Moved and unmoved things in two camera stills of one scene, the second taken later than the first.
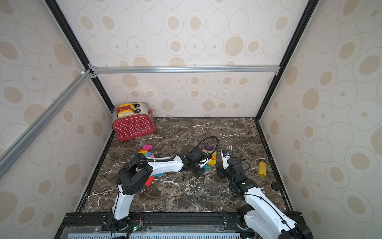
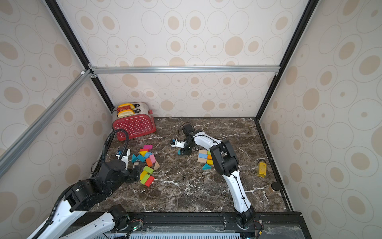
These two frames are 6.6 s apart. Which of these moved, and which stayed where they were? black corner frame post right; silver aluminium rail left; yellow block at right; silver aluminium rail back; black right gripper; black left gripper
Moved: black right gripper; black left gripper
Stayed: silver aluminium rail back; black corner frame post right; yellow block at right; silver aluminium rail left
